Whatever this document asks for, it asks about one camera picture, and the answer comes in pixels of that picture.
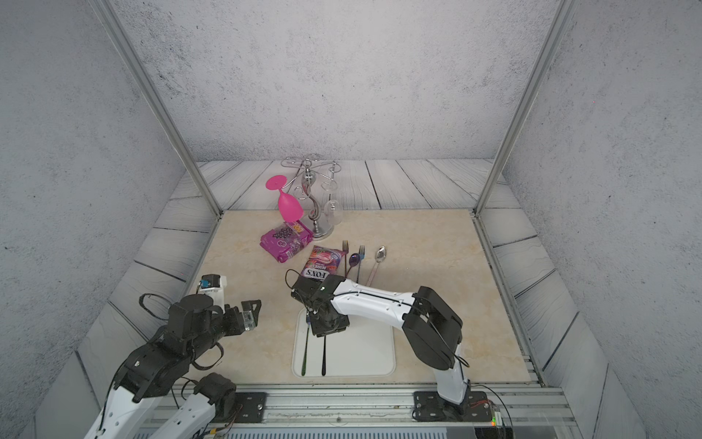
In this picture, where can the left aluminium frame post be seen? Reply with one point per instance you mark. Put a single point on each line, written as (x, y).
(118, 36)

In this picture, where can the silver spoon pink handle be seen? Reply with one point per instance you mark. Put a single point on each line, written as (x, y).
(380, 257)

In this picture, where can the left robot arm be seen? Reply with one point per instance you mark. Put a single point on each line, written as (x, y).
(195, 325)

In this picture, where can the aluminium frame post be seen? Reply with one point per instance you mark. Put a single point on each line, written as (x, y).
(118, 36)
(539, 72)

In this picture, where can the dark purple spoon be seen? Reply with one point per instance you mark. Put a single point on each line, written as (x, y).
(324, 358)
(353, 261)

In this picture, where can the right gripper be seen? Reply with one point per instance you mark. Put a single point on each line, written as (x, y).
(317, 330)

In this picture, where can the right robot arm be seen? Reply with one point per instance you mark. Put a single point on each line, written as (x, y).
(432, 328)

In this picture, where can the Fox's berries candy bag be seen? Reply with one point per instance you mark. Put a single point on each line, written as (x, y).
(322, 262)

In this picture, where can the magenta grape snack pack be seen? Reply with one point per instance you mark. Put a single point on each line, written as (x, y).
(287, 240)

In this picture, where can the rainbow green fork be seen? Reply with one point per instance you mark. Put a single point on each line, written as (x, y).
(305, 350)

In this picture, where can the white rectangular tray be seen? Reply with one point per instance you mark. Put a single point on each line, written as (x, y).
(365, 349)

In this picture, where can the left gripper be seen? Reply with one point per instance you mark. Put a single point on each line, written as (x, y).
(239, 326)

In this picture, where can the pink plastic wine glass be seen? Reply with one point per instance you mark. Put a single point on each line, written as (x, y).
(289, 206)

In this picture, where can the clear wine glass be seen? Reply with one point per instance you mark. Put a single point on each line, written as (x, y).
(332, 208)

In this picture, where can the dark purple fork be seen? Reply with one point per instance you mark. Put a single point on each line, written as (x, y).
(345, 249)

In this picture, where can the aluminium front rail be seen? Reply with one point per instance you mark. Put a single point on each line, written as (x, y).
(385, 410)

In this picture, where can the right aluminium frame post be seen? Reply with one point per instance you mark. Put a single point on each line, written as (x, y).
(539, 72)

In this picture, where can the chrome glass holder stand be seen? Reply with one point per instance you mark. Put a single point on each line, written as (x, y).
(314, 182)

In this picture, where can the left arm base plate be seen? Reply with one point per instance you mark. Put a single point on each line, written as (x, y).
(240, 408)

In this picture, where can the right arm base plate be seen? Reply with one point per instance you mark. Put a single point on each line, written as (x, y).
(430, 407)

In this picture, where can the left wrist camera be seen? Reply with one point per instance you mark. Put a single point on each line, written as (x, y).
(213, 285)

